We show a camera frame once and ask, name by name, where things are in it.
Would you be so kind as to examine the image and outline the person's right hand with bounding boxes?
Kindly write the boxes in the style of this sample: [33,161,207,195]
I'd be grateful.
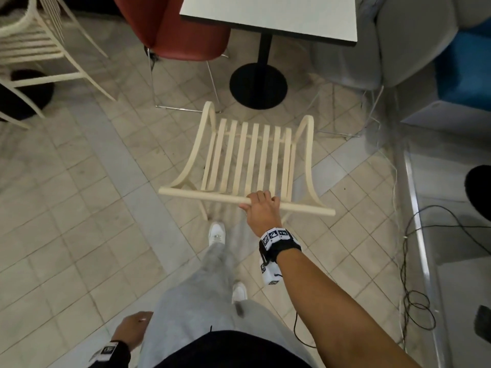
[239,190,287,239]

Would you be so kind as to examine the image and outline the person's left hand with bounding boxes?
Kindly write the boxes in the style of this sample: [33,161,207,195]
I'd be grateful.
[111,311,154,351]

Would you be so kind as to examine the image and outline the cream wooden slatted chair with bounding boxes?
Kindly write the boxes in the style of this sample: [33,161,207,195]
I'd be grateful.
[158,101,336,223]
[0,0,116,131]

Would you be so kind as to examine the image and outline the person's right forearm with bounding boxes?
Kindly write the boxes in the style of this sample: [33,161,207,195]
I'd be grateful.
[275,247,422,368]

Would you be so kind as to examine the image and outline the person's left forearm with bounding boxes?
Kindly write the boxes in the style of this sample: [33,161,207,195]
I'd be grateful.
[87,341,132,368]

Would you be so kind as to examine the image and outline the white sneaker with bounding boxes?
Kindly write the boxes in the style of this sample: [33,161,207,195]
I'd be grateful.
[208,222,226,246]
[232,281,248,304]

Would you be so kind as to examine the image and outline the grey trousers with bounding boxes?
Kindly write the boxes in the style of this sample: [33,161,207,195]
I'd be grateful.
[137,226,320,368]

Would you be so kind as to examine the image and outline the black top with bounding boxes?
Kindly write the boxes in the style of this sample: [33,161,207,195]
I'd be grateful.
[153,330,314,368]

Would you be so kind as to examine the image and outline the red chair metal legs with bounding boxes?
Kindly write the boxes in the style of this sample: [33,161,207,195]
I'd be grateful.
[111,0,232,113]

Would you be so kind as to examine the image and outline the white seat base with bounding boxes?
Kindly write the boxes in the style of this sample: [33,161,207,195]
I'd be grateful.
[400,99,491,139]

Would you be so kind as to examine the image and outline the black round object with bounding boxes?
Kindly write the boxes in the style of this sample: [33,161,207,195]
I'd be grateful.
[464,165,491,223]

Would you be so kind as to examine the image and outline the light grey armchair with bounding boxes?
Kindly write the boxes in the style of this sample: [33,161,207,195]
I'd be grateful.
[375,0,491,88]

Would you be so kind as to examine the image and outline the black round table base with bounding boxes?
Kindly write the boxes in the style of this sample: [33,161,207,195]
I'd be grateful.
[0,69,55,121]

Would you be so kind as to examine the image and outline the blue seat cushion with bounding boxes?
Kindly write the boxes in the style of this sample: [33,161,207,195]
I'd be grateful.
[433,22,491,111]

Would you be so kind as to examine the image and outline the dark grey object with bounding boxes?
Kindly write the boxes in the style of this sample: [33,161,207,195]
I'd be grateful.
[474,304,491,344]

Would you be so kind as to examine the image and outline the black wrist strap white markers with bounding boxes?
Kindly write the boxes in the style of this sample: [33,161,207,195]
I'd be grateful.
[259,227,303,286]
[89,341,119,364]

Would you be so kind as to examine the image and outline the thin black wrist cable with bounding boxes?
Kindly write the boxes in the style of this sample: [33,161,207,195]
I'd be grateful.
[278,274,320,348]

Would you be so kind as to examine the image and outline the thin white cable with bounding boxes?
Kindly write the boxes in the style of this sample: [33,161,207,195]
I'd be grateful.
[359,85,408,343]

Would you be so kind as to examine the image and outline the black floor cable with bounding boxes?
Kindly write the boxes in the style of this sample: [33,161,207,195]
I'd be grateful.
[399,205,491,331]

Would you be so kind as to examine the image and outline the grey upholstered chair wire legs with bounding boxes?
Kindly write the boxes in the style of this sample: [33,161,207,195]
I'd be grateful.
[309,0,385,141]

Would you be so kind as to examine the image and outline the metal floor rail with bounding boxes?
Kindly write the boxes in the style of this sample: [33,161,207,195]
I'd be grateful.
[395,147,454,368]

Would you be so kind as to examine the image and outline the white table black pedestal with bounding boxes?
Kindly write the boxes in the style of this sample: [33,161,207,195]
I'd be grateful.
[180,0,358,110]

